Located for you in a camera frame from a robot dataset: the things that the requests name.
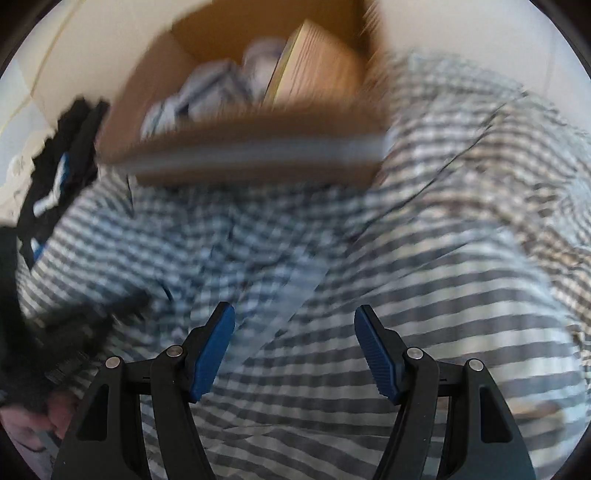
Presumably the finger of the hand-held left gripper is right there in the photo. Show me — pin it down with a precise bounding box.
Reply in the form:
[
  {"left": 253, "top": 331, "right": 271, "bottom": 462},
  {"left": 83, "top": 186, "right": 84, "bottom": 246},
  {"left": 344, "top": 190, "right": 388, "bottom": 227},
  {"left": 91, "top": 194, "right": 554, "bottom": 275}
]
[{"left": 51, "top": 291, "right": 153, "bottom": 354}]

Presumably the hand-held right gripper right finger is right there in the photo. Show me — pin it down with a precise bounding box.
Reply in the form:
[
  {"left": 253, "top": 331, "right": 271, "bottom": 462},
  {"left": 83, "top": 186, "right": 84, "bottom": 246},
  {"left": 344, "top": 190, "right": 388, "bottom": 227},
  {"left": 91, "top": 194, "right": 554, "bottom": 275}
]
[{"left": 354, "top": 305, "right": 536, "bottom": 480}]

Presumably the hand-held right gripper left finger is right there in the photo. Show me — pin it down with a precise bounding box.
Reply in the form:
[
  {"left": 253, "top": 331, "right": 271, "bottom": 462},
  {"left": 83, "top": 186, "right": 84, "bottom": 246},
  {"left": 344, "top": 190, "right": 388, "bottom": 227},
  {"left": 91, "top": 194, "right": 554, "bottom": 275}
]
[{"left": 51, "top": 301, "right": 236, "bottom": 480}]

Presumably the brown cardboard box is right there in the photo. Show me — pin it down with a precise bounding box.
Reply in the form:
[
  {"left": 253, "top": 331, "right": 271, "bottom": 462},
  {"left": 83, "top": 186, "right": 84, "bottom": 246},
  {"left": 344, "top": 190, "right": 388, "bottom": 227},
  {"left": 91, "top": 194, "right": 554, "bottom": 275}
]
[{"left": 95, "top": 0, "right": 393, "bottom": 188}]

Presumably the navy package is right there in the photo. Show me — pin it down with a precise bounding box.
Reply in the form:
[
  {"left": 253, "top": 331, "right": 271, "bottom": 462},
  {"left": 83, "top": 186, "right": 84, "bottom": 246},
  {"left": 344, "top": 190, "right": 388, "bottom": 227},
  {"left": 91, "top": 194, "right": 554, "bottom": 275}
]
[{"left": 141, "top": 60, "right": 259, "bottom": 137}]

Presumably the small white toy figure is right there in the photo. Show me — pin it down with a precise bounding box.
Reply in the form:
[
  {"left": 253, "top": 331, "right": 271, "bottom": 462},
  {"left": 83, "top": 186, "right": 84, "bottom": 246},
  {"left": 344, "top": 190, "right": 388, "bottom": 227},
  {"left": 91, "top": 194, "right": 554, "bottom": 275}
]
[{"left": 242, "top": 39, "right": 289, "bottom": 95}]

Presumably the small brown and white carton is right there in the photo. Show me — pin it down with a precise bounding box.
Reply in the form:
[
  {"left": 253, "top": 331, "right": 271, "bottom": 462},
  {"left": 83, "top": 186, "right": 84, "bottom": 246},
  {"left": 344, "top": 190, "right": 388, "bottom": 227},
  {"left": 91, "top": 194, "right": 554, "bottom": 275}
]
[{"left": 263, "top": 18, "right": 370, "bottom": 114}]

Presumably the person's left hand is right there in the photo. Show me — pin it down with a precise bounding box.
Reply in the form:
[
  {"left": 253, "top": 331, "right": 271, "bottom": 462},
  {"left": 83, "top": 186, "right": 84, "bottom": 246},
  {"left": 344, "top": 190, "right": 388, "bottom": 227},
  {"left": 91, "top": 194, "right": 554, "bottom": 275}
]
[{"left": 0, "top": 390, "right": 81, "bottom": 462}]

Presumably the translucent plastic strip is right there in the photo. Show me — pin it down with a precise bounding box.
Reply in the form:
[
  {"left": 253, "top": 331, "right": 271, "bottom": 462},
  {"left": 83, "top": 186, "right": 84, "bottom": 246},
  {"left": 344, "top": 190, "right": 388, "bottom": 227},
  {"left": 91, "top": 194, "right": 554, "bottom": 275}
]
[{"left": 233, "top": 249, "right": 335, "bottom": 365}]

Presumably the grey checked blanket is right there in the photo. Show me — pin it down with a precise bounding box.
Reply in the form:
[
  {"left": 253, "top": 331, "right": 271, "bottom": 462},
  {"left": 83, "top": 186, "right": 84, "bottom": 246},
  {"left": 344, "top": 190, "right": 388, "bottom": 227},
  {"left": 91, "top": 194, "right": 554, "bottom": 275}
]
[{"left": 14, "top": 51, "right": 591, "bottom": 480}]

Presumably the white carved headboard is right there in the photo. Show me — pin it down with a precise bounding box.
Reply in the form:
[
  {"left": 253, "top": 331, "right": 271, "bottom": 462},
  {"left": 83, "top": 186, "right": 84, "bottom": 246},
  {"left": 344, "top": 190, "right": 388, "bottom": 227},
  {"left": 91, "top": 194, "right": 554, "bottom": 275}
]
[{"left": 0, "top": 152, "right": 42, "bottom": 227}]

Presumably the black clothing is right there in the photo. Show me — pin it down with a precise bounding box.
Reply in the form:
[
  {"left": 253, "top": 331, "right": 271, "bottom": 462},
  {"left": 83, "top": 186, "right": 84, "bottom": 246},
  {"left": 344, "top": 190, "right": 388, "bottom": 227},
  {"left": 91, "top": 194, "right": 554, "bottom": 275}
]
[{"left": 16, "top": 97, "right": 112, "bottom": 259}]

